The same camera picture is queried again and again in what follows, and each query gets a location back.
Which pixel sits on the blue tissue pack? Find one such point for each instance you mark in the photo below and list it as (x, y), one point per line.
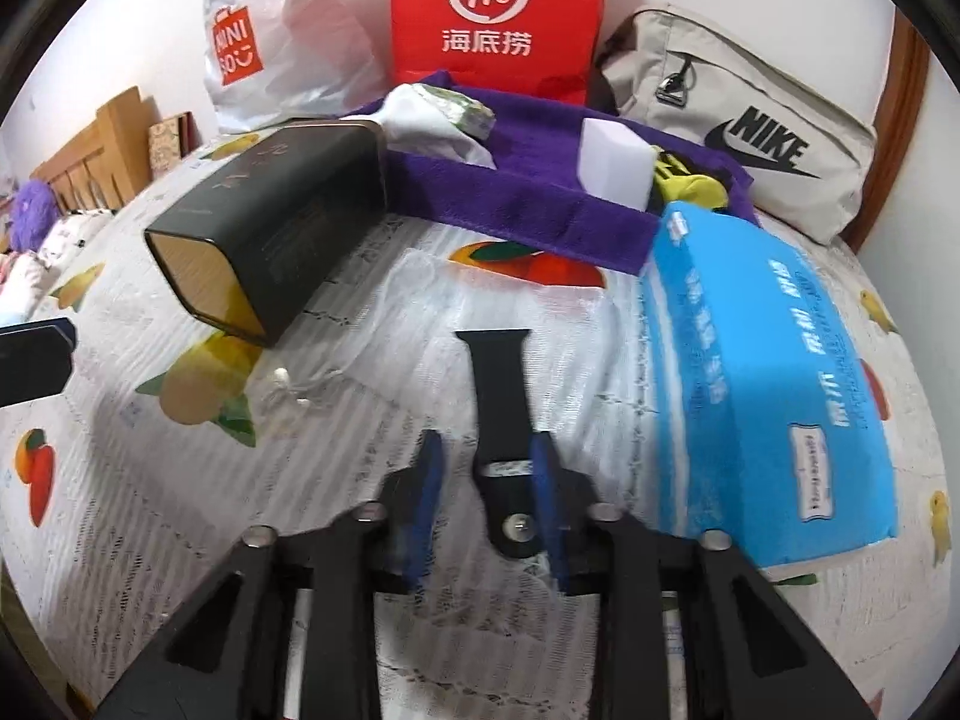
(750, 390)

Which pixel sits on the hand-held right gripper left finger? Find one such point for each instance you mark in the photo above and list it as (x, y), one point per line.
(427, 495)

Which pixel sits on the white earphones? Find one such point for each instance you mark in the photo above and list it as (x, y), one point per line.
(282, 376)

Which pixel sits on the white sponge block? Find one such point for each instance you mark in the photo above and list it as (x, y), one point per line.
(615, 157)

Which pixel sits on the grey sling bag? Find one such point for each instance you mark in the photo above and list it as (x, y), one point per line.
(720, 90)

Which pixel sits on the purple towel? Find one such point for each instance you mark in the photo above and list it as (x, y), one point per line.
(525, 195)

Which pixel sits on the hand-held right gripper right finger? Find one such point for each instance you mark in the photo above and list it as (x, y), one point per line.
(544, 495)

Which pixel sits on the clear plastic bag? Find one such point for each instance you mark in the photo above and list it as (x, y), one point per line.
(420, 292)

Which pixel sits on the white plastic shopping bag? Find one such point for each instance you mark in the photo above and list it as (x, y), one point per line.
(315, 37)

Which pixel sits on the purple plush toy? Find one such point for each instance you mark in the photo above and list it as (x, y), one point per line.
(34, 214)

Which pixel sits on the brown printed book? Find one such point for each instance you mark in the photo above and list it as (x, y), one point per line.
(171, 146)

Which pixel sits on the floral bedding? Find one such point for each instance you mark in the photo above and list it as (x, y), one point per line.
(67, 240)

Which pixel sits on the white glove with green cuff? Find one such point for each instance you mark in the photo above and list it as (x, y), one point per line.
(420, 120)

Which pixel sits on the dark rectangular tin box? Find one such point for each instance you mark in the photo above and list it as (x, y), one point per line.
(285, 195)

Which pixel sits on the fruit print tablecloth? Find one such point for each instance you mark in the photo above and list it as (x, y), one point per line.
(225, 465)

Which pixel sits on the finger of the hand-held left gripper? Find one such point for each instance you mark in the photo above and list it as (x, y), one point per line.
(37, 360)

